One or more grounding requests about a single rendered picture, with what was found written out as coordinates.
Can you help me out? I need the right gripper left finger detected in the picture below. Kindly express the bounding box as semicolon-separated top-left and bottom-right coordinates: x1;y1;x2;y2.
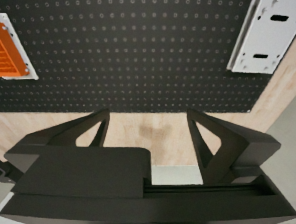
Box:
17;108;111;147

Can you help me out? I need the orange tube rack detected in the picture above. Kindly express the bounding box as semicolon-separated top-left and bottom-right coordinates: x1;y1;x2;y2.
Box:
0;22;30;76

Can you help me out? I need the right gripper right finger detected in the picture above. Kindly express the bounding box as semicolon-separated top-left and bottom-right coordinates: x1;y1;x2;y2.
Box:
186;108;281;184

